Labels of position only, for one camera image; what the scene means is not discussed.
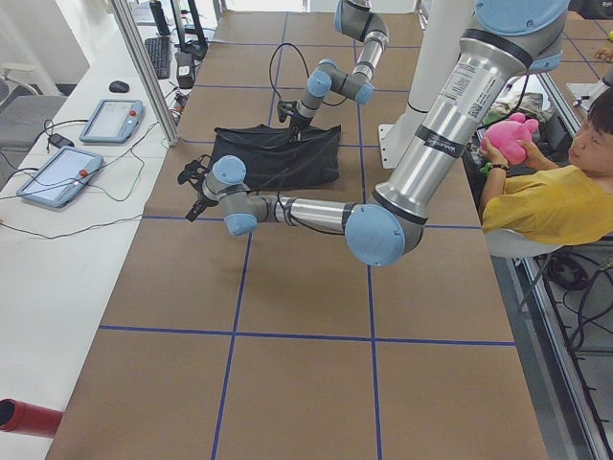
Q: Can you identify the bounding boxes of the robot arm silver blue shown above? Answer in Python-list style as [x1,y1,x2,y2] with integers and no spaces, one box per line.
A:
[180,1,569,266]
[278,1,389,138]

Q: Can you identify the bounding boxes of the pink plush toy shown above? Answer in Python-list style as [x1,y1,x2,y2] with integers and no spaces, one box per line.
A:
[481,113,539,165]

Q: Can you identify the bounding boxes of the red cylinder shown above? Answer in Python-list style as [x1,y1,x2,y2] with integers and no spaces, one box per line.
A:
[1,399,64,439]

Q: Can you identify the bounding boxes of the white camera mast post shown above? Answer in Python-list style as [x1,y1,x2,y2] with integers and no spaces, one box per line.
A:
[378,0,475,169]

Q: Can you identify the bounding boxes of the person in yellow shirt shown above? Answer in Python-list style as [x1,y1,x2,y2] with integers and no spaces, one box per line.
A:
[478,88,612,245]

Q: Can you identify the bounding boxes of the black computer mouse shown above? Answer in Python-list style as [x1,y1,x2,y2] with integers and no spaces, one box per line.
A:
[108,80,130,94]

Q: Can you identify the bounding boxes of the aluminium frame post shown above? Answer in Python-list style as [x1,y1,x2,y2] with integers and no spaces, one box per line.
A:
[108,0,179,147]

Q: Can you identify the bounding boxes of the black keyboard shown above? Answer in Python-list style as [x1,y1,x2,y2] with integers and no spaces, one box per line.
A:
[144,36,170,80]

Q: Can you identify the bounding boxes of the black t-shirt with logo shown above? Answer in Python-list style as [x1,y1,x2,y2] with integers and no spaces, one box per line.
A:
[212,125,342,191]

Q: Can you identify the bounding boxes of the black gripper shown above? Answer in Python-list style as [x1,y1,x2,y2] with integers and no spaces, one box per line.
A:
[289,114,311,139]
[185,195,218,221]

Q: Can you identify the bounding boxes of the far teach pendant tablet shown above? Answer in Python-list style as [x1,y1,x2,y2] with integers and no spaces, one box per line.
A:
[79,99,145,144]

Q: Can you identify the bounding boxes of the teach pendant tablet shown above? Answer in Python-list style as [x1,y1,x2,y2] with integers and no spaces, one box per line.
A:
[79,99,145,144]
[16,146,104,208]

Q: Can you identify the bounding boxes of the near teach pendant tablet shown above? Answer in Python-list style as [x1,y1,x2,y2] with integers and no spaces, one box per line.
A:
[16,146,104,208]

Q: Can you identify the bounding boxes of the white chair seat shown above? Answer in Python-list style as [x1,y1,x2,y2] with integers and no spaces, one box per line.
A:
[484,229,562,259]

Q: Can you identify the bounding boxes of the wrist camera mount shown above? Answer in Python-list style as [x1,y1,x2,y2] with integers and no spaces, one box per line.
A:
[177,154,214,191]
[277,101,297,123]

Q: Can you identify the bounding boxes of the brown paper table cover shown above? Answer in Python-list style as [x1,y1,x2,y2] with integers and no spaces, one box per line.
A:
[48,11,547,459]

